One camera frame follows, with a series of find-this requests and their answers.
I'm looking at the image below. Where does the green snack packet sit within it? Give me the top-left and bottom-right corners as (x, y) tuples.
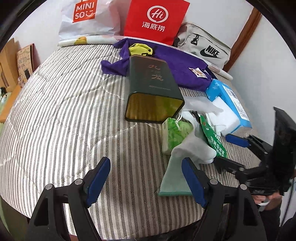
(200, 115), (227, 158)

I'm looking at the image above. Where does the white mint sock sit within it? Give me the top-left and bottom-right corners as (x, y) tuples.
(159, 111), (217, 196)

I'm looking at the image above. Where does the white sponge block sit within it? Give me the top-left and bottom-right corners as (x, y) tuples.
(206, 97), (240, 137)

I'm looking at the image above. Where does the white mesh bag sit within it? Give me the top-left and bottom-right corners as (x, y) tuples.
(182, 96), (224, 114)

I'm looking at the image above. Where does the green tissue pack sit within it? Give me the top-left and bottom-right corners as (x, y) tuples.
(162, 118), (193, 155)

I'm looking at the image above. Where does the small white printed sachet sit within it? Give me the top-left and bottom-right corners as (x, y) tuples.
(189, 67), (207, 78)

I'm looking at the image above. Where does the yellow black pouch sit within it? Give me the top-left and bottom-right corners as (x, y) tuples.
(128, 43), (154, 57)

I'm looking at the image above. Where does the person's right hand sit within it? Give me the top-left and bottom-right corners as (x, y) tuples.
(252, 192), (282, 210)

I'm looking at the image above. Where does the blue tissue pack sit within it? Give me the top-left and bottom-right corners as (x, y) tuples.
(206, 79), (252, 137)

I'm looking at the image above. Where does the purple fabric storage tray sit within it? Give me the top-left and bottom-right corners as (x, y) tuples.
(101, 38), (216, 92)

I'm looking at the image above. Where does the dark green tin box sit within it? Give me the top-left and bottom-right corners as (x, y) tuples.
(125, 55), (185, 123)

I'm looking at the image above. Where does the wooden nightstand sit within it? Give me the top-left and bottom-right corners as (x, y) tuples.
(0, 85), (21, 123)

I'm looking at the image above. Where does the grey Nike bag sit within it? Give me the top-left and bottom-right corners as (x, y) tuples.
(174, 23), (231, 69)

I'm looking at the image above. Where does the rolled printed paper tube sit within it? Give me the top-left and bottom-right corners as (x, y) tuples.
(58, 35), (233, 81)

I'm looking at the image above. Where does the wooden headboard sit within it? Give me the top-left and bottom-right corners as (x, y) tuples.
(0, 38), (19, 92)

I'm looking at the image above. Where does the red Haidilao paper bag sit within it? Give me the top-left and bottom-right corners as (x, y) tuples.
(124, 0), (190, 45)

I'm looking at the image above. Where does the white Miniso plastic bag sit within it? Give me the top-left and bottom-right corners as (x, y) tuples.
(59, 0), (120, 40)

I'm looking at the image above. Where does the brown wooden door frame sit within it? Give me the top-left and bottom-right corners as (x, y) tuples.
(223, 8), (262, 72)

